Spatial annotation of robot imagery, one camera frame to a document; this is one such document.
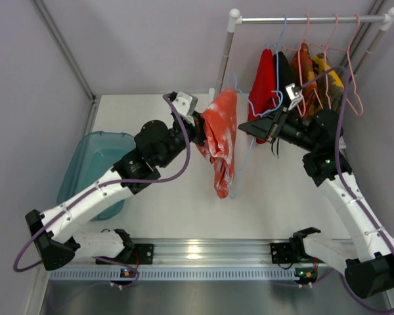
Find aluminium mounting rail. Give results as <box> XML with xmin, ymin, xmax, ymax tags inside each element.
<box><xmin>35</xmin><ymin>238</ymin><xmax>359</xmax><ymax>267</ymax></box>

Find grey slotted cable duct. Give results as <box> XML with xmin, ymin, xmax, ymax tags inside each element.
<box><xmin>49</xmin><ymin>266</ymin><xmax>315</xmax><ymax>281</ymax></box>

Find orange white tie-dye trousers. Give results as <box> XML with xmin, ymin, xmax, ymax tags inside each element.
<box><xmin>198</xmin><ymin>89</ymin><xmax>237</xmax><ymax>199</ymax></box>

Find yellow camouflage trousers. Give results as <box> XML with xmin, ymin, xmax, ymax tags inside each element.
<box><xmin>312</xmin><ymin>53</ymin><xmax>344</xmax><ymax>112</ymax></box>

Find orange camouflage trousers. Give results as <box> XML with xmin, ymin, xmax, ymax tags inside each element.
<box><xmin>288</xmin><ymin>43</ymin><xmax>322</xmax><ymax>116</ymax></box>

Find white metal clothes rack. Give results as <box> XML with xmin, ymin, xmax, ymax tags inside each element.
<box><xmin>208</xmin><ymin>1</ymin><xmax>394</xmax><ymax>100</ymax></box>

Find pink hanger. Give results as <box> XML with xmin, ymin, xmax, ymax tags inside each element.
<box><xmin>297</xmin><ymin>16</ymin><xmax>343</xmax><ymax>116</ymax></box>
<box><xmin>280</xmin><ymin>14</ymin><xmax>316</xmax><ymax>117</ymax></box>
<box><xmin>328</xmin><ymin>13</ymin><xmax>364</xmax><ymax>116</ymax></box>

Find light blue hanger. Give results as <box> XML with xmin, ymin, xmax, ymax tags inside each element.
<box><xmin>227</xmin><ymin>72</ymin><xmax>255</xmax><ymax>200</ymax></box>
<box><xmin>248</xmin><ymin>16</ymin><xmax>287</xmax><ymax>121</ymax></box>

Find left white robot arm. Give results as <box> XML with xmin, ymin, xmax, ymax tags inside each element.
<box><xmin>25</xmin><ymin>111</ymin><xmax>205</xmax><ymax>271</ymax></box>

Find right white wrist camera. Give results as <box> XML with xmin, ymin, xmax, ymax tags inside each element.
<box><xmin>285</xmin><ymin>83</ymin><xmax>303</xmax><ymax>111</ymax></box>

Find black trousers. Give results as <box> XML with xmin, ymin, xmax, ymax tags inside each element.
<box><xmin>270</xmin><ymin>51</ymin><xmax>299</xmax><ymax>159</ymax></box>

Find red trousers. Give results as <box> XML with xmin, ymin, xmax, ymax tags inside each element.
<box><xmin>248</xmin><ymin>48</ymin><xmax>280</xmax><ymax>144</ymax></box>

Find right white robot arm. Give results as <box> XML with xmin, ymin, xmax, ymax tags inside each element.
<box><xmin>238</xmin><ymin>109</ymin><xmax>394</xmax><ymax>299</ymax></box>

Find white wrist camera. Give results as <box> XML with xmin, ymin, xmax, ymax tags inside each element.
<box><xmin>285</xmin><ymin>83</ymin><xmax>303</xmax><ymax>111</ymax></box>
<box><xmin>169</xmin><ymin>91</ymin><xmax>198</xmax><ymax>126</ymax></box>

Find teal plastic bin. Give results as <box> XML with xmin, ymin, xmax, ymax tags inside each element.
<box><xmin>57</xmin><ymin>131</ymin><xmax>135</xmax><ymax>204</ymax></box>

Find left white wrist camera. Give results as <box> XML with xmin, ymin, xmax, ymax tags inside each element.
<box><xmin>169</xmin><ymin>91</ymin><xmax>198</xmax><ymax>126</ymax></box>

